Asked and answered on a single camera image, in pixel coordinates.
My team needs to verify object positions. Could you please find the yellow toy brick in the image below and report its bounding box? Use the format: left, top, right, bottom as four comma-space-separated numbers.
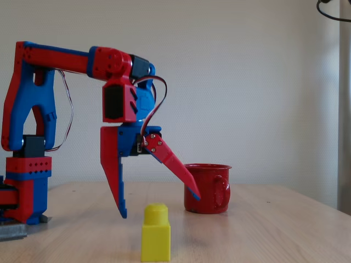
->
140, 203, 171, 262

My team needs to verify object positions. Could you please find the red speckled enamel mug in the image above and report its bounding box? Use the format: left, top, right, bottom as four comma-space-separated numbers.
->
183, 163, 233, 214

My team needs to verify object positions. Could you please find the red white black arm cable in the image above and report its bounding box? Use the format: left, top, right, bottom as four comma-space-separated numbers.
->
45, 70, 74, 153

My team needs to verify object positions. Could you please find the red white black wrist cable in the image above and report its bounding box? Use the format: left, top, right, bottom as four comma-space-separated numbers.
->
133, 75, 168, 142

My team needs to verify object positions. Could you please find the black hanging cable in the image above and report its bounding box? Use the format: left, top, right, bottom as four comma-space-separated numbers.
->
316, 0, 351, 22

